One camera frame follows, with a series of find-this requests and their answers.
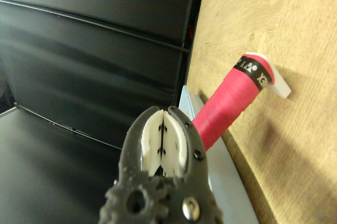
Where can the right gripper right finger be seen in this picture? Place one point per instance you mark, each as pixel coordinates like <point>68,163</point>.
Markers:
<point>196,171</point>

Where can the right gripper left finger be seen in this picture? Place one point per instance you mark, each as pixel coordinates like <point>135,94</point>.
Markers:
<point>131,160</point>

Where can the blue litter tray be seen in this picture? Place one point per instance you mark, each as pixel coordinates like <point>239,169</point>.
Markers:
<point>229,181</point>

